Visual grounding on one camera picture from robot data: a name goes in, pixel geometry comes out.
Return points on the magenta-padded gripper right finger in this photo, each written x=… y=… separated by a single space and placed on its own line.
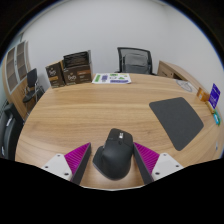
x=165 y=165

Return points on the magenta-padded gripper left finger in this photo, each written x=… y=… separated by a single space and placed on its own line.
x=60 y=165

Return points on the black computer mouse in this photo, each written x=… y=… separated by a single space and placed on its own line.
x=115 y=156

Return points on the dark grey mouse pad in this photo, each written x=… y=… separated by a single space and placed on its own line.
x=178 y=121

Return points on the black padded swivel chair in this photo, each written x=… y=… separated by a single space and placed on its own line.
x=10 y=133

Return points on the green small packet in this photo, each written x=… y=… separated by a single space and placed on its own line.
x=217 y=118

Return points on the flat tan box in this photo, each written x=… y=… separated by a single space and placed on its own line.
x=210 y=106

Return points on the orange cardboard box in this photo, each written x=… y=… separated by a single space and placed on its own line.
x=202 y=94

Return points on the clear plastic bag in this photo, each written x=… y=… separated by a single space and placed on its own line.
x=184 y=85

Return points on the purple card package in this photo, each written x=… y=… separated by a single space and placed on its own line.
x=214 y=95

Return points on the black visitor chair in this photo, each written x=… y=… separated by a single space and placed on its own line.
x=32 y=83

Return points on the small brown cardboard box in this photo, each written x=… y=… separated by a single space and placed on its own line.
x=55 y=76

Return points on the large brown cardboard box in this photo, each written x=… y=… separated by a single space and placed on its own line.
x=78 y=76

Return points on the wooden side desk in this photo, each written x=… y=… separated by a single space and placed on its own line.
x=171 y=70

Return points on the printed green purple paper sheet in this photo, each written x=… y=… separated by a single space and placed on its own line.
x=111 y=78

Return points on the wooden shelf unit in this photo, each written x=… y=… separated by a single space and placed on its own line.
x=15 y=70

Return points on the grey backpack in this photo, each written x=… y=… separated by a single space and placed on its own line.
x=135 y=63

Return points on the black open box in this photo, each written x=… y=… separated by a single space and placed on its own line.
x=76 y=59

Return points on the black mesh office chair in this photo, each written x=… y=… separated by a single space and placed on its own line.
x=120 y=55

